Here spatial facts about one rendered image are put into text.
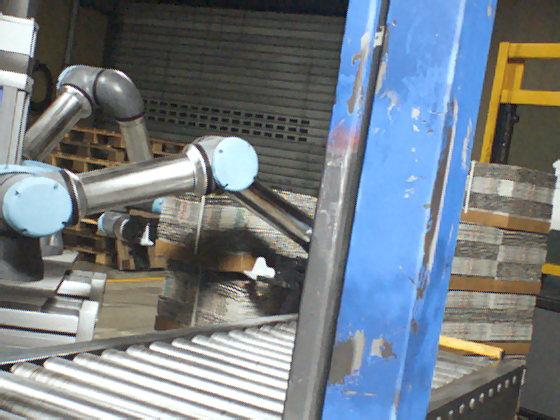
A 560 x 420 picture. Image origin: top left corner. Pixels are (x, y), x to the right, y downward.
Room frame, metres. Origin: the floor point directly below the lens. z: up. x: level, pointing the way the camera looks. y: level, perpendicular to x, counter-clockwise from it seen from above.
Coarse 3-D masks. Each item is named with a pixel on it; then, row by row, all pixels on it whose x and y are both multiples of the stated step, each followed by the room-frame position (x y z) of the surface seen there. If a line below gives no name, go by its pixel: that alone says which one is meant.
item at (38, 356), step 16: (256, 320) 1.94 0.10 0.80; (272, 320) 1.98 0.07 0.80; (288, 320) 2.01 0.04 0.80; (128, 336) 1.55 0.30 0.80; (144, 336) 1.57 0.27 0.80; (160, 336) 1.59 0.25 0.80; (176, 336) 1.62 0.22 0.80; (192, 336) 1.65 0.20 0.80; (208, 336) 1.71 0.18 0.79; (0, 352) 1.28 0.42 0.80; (16, 352) 1.30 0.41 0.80; (32, 352) 1.32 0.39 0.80; (48, 352) 1.33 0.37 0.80; (64, 352) 1.35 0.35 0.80; (96, 352) 1.41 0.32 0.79; (0, 368) 1.22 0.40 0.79
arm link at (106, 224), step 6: (102, 216) 2.92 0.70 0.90; (108, 216) 2.88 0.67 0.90; (114, 216) 2.87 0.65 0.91; (120, 216) 2.88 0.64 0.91; (126, 216) 2.89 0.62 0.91; (102, 222) 2.90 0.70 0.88; (108, 222) 2.88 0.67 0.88; (114, 222) 2.86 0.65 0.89; (102, 228) 2.90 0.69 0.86; (108, 228) 2.87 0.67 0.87; (108, 234) 2.89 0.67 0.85; (114, 234) 2.86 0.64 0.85
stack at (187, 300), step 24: (168, 264) 2.65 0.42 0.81; (168, 288) 2.64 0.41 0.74; (192, 288) 2.55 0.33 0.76; (216, 288) 2.47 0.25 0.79; (240, 288) 2.40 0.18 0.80; (264, 288) 2.45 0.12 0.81; (168, 312) 2.61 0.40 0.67; (192, 312) 2.53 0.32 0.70; (216, 312) 2.46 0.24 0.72; (240, 312) 2.39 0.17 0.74; (264, 312) 2.45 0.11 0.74; (456, 312) 3.07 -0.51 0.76; (480, 312) 3.16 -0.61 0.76; (456, 336) 3.08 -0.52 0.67; (480, 336) 3.18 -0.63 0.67
